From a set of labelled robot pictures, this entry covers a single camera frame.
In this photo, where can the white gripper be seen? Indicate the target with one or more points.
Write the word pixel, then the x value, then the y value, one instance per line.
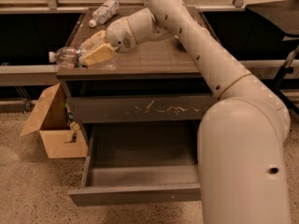
pixel 120 34

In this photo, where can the clear plastic water bottle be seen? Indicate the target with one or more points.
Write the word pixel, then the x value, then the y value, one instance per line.
pixel 68 57

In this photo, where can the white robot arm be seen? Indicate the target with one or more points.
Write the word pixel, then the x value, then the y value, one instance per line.
pixel 240 139

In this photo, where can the white labelled plastic bottle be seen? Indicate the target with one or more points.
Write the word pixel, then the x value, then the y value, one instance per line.
pixel 104 13

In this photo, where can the grey drawer cabinet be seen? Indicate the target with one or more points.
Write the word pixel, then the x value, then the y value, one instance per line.
pixel 166 67

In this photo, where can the scratched grey middle drawer front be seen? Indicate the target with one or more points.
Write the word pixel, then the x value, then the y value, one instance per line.
pixel 140 108

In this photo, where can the open grey bottom drawer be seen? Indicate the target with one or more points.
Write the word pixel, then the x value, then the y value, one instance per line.
pixel 140 162

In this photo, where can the metal window railing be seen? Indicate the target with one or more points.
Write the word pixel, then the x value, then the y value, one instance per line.
pixel 29 26

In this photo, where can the open cardboard box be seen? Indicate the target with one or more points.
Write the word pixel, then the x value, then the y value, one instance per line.
pixel 60 137

